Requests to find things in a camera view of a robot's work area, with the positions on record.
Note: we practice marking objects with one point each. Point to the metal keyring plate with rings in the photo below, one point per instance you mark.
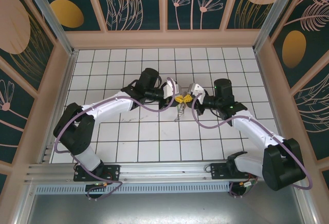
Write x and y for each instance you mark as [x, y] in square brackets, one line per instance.
[180, 111]

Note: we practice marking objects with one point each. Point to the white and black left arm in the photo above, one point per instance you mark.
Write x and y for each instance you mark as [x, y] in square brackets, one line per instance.
[110, 105]

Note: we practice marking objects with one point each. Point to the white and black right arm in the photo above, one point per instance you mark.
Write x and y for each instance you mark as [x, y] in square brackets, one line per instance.
[252, 129]

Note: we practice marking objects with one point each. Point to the teal panel with leaf outlines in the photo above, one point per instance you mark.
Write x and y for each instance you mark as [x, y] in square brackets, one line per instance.
[128, 16]

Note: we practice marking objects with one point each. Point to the teal panel with pink disc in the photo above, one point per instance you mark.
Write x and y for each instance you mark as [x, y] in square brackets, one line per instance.
[246, 16]

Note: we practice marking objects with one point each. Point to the teal panel with pink flowers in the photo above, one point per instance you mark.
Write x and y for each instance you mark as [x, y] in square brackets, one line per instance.
[195, 16]

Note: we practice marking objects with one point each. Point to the teal panel with feather outlines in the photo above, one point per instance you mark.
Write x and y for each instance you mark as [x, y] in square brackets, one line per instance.
[313, 111]

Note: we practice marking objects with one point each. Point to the teal panel, oval and feathers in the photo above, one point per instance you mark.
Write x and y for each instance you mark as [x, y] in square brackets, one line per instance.
[303, 41]

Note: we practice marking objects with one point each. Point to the grey metal sheet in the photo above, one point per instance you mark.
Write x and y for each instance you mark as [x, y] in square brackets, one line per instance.
[164, 209]

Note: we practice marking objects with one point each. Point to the teal panel with large disc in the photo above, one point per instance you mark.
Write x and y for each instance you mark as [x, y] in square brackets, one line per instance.
[20, 41]

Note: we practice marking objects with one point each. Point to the teal panel with single flower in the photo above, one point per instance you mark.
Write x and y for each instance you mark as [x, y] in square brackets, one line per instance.
[13, 111]

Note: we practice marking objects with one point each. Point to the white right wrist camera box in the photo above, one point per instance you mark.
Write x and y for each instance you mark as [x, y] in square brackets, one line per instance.
[196, 90]

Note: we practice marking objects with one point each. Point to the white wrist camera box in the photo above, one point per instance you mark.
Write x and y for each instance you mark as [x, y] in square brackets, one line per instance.
[196, 90]
[171, 88]

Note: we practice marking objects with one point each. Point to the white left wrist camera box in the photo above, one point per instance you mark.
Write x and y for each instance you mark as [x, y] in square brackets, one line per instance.
[171, 88]

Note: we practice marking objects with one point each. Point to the aluminium side rail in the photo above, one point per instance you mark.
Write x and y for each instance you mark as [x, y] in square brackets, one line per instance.
[264, 80]
[65, 80]

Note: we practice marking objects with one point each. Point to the aluminium mounting rail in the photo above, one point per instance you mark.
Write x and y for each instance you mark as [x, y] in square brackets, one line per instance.
[164, 168]

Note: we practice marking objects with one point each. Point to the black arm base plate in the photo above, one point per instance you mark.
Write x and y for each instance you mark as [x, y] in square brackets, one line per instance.
[113, 172]
[218, 171]

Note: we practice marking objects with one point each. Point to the aluminium corner post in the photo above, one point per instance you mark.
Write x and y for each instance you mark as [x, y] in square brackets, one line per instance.
[273, 16]
[50, 16]

